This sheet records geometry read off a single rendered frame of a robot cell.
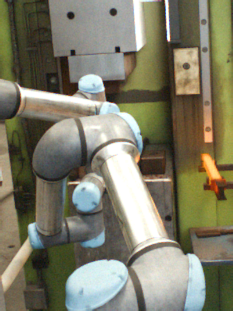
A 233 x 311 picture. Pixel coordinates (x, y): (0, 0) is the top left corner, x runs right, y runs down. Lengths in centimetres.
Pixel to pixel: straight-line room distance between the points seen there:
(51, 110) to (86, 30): 60
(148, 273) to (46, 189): 45
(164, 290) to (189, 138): 121
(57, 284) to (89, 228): 88
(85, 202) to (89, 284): 60
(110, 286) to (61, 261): 142
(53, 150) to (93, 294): 41
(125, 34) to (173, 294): 116
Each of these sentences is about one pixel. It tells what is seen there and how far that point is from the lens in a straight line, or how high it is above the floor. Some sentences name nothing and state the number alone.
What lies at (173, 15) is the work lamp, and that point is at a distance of 212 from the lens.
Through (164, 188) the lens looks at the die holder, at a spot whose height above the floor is 88.
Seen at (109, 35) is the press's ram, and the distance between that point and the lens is 204.
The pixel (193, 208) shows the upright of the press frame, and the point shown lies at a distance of 229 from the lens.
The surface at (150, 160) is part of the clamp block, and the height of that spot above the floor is 97.
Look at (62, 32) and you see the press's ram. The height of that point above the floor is 145.
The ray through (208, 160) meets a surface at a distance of 206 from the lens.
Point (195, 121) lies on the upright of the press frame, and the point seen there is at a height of 108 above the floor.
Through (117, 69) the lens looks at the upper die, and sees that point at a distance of 205.
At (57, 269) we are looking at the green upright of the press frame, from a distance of 247.
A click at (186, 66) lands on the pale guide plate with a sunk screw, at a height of 129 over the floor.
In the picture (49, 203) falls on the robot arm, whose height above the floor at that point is 105.
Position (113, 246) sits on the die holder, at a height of 66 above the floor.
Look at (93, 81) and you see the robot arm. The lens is 178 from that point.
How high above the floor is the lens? 151
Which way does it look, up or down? 14 degrees down
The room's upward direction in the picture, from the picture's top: 5 degrees counter-clockwise
